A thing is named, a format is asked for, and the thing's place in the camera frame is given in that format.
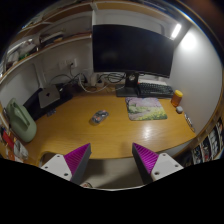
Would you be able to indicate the wooden wall shelf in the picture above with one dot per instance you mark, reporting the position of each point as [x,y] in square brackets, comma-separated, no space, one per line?
[60,18]

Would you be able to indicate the white wall light bar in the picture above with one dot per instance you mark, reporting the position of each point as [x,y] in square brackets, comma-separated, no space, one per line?
[176,31]

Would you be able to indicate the black mat under computer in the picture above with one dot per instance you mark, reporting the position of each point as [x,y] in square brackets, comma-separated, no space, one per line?
[33,106]

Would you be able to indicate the white power strip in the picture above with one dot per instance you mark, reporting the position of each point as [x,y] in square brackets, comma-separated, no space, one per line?
[89,81]

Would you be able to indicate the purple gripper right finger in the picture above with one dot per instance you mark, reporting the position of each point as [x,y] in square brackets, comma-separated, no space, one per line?
[153,166]

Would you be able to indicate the floral landscape mouse pad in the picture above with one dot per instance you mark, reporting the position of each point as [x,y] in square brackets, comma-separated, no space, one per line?
[143,109]

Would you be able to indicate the black keyboard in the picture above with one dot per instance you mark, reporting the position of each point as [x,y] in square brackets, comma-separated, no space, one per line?
[154,90]

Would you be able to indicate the transparent computer mouse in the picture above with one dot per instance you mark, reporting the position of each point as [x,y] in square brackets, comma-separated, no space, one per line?
[99,117]

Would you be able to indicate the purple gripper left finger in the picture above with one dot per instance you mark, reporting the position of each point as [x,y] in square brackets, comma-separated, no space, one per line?
[71,166]

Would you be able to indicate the small grey round object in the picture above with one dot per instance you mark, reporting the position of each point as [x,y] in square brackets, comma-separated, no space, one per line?
[179,109]

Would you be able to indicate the orange pill bottle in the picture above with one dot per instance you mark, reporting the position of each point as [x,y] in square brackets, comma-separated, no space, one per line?
[177,97]

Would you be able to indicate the silver mini computer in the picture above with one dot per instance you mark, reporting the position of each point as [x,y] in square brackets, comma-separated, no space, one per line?
[48,96]

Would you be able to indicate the black computer monitor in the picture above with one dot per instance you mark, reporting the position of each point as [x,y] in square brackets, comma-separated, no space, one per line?
[132,51]

